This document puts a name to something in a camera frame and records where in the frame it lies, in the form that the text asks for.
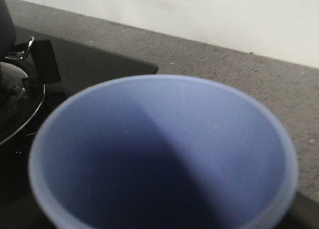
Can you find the black glass gas stove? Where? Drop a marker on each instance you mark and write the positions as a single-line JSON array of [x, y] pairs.
[[79, 66]]

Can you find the black right gas burner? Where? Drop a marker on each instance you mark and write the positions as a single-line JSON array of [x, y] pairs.
[[24, 73]]

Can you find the dark blue saucepan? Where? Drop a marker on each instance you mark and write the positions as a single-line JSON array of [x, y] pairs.
[[7, 30]]

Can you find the light blue ribbed cup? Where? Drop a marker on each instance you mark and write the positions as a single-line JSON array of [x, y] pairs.
[[163, 152]]

